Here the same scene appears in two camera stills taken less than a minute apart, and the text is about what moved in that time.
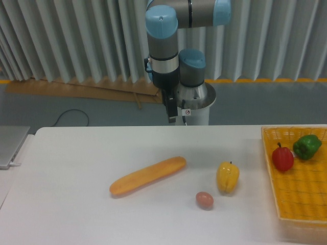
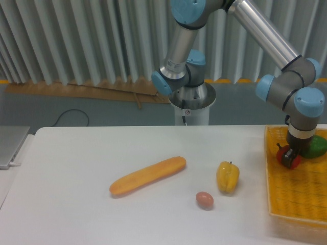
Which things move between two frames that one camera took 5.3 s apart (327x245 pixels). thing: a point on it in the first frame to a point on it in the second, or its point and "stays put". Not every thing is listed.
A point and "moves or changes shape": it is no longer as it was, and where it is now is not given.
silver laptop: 12,139 stays put
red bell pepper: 282,158 moves or changes shape
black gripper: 166,82 to 298,137
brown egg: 204,200 stays put
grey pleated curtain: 264,40 stays put
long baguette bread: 147,174 stays put
